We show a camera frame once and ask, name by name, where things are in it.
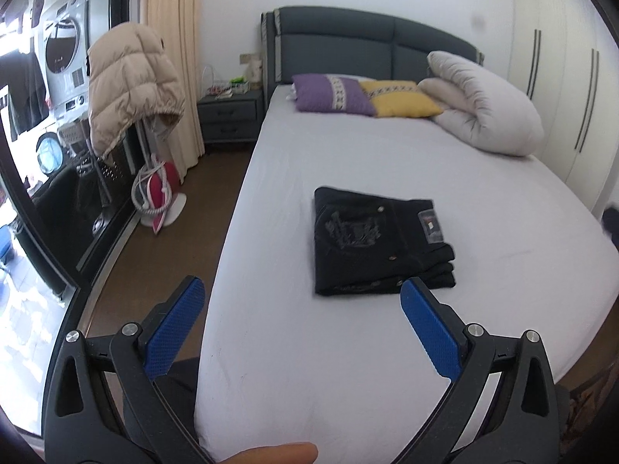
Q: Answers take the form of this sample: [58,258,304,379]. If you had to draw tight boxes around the black denim pants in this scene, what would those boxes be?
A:
[314,186,457,297]

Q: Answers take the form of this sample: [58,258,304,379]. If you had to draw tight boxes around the person's left hand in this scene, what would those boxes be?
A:
[221,442,319,464]

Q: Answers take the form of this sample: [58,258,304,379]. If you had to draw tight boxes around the black framed mirror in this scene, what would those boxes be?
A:
[1,0,131,297]

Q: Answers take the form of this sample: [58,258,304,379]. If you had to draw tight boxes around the dark grey nightstand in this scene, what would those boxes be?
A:
[197,90,265,145]

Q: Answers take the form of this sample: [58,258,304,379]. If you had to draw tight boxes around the white folded duvet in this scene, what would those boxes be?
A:
[419,50,544,157]

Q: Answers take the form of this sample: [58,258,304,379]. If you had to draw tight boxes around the yellow pillow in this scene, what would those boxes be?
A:
[360,81,443,118]

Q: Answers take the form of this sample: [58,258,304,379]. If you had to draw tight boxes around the beige puffer jacket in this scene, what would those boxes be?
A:
[88,22,186,159]

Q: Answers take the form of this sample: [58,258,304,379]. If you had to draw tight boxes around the purple pillow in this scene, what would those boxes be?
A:
[293,73,376,116]

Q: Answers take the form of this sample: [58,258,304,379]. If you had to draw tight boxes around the white wardrobe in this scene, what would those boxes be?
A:
[508,0,618,216]

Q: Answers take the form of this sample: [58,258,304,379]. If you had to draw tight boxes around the dark grey headboard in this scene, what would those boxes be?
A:
[260,5,484,103]

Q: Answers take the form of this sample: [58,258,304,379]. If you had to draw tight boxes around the beige curtain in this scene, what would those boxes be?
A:
[142,0,205,176]

